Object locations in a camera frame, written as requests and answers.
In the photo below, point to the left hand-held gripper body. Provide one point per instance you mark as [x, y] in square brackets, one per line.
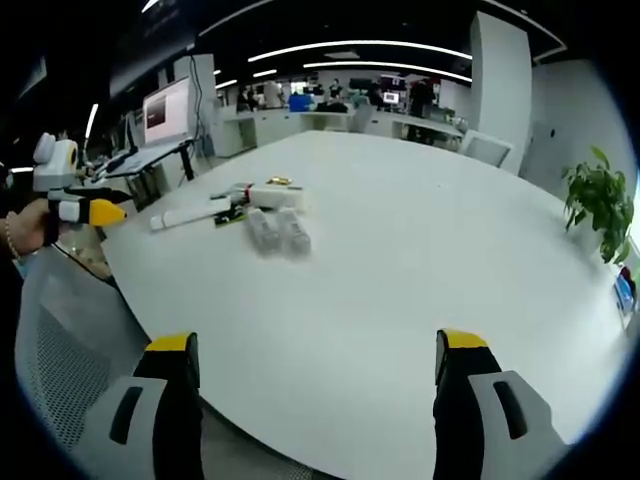
[54, 165]

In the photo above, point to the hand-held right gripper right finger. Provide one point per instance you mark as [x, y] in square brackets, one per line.
[495, 415]

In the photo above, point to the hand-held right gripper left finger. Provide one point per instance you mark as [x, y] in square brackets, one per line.
[150, 415]

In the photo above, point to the long white skincare tube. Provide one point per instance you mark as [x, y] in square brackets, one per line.
[187, 216]

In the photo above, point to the grey skincare tube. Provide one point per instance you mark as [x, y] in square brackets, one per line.
[229, 191]

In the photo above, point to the green black skincare packet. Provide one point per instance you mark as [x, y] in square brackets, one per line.
[231, 218]

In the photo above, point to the white skincare box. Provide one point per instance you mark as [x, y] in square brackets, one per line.
[277, 197]

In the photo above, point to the gold skincare jar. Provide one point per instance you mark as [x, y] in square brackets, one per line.
[277, 179]

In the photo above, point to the person's left hand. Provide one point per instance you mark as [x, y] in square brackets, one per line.
[31, 227]

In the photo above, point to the black-legged standing desk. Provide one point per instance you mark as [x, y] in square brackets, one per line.
[145, 160]

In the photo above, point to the large computer monitor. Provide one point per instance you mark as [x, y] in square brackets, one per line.
[166, 110]

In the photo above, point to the grey mesh office chair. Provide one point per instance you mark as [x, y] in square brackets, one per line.
[75, 340]

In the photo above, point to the long white counter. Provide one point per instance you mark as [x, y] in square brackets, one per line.
[310, 120]

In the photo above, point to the green potted plant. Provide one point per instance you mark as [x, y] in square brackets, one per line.
[600, 200]

